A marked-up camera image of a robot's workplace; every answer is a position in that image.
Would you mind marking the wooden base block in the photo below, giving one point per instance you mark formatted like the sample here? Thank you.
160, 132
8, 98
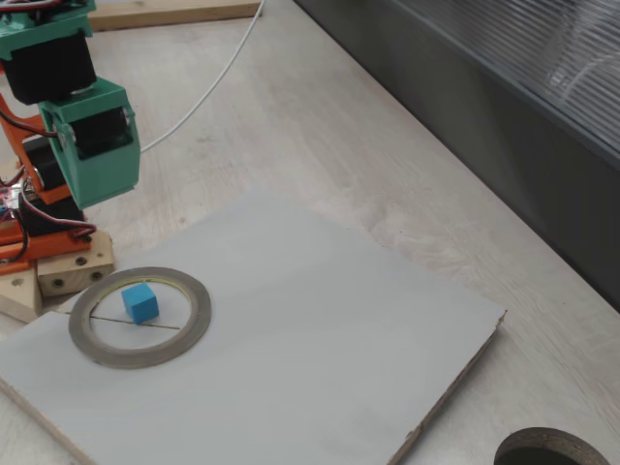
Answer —
72, 271

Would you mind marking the red circuit board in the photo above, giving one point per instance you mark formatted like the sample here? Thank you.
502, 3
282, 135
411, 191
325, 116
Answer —
7, 196

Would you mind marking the grey chipboard panel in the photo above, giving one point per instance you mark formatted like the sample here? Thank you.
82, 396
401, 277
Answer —
290, 339

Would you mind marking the light wooden wedge block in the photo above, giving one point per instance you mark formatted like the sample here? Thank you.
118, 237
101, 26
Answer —
19, 295

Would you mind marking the translucent ribbed desk partition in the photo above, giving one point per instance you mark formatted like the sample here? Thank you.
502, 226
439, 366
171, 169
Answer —
484, 97

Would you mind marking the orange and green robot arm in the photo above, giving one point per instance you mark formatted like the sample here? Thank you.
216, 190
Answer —
48, 68

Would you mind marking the long wooden plank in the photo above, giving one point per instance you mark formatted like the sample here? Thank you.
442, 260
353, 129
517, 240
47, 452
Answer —
169, 14

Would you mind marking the blue cube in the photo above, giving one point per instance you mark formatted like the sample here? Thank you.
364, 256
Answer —
140, 304

